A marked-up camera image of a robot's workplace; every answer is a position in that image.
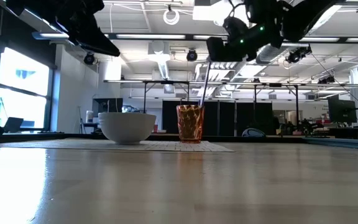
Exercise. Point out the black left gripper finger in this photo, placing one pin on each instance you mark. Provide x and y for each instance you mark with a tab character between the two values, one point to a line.
74	40
101	43

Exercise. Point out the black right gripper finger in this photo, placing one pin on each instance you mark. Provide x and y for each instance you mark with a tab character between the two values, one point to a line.
225	49

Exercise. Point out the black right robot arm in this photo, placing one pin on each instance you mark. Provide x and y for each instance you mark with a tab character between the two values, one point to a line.
303	18

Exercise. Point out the long light strip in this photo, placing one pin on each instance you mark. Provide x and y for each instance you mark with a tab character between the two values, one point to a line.
50	35
319	39
151	36

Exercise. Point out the black partition panels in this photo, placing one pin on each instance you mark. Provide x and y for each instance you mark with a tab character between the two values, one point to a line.
225	118

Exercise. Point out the white canister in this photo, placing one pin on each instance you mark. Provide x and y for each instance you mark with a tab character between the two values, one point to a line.
89	116

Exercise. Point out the amber ribbed glass cup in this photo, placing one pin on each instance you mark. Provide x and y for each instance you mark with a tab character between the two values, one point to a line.
190	124

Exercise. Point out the white ceramic bowl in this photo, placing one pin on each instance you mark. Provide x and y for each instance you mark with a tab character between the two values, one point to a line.
126	127

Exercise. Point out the beige woven placemat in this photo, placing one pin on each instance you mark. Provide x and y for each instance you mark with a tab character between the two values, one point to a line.
104	145

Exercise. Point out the open black laptop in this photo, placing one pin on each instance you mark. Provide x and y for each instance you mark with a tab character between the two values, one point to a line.
13	125

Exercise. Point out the black computer monitor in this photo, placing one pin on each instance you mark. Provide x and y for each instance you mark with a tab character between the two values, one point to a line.
341	111

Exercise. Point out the black ceiling camera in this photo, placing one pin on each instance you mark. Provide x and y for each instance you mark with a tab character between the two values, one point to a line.
297	55
192	55
89	58

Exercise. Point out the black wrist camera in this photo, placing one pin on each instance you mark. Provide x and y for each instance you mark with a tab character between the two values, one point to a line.
235	27

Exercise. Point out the silver air duct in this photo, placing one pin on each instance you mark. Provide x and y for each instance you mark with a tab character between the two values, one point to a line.
160	59

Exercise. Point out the black wall screen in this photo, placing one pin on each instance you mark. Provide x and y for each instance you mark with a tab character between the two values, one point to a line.
107	107

